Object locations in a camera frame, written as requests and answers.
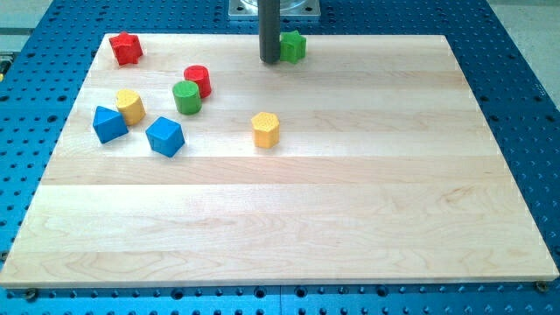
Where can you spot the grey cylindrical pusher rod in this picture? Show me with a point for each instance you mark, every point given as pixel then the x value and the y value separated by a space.
pixel 269 30

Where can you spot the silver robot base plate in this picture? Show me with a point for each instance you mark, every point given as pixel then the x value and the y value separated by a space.
pixel 239 10

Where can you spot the light wooden board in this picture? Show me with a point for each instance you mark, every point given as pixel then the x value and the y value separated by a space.
pixel 386 172

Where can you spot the blue cube block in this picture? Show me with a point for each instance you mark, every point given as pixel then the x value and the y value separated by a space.
pixel 165 136

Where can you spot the green star block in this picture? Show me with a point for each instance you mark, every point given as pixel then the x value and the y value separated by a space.
pixel 292 47

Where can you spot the yellow heart block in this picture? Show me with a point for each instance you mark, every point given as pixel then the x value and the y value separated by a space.
pixel 130 105

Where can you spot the yellow hexagon block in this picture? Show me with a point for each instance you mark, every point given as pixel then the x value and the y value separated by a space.
pixel 265 130

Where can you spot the green cylinder block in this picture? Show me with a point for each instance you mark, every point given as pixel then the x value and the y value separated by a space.
pixel 186 94

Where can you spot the red cylinder block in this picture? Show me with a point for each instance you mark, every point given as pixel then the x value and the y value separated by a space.
pixel 201 76

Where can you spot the blue perforated metal table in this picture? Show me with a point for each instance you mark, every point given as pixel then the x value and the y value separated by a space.
pixel 46 76

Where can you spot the red star block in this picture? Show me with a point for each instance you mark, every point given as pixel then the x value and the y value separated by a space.
pixel 126 48

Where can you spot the blue triangle block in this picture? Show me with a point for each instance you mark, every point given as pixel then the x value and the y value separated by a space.
pixel 108 124

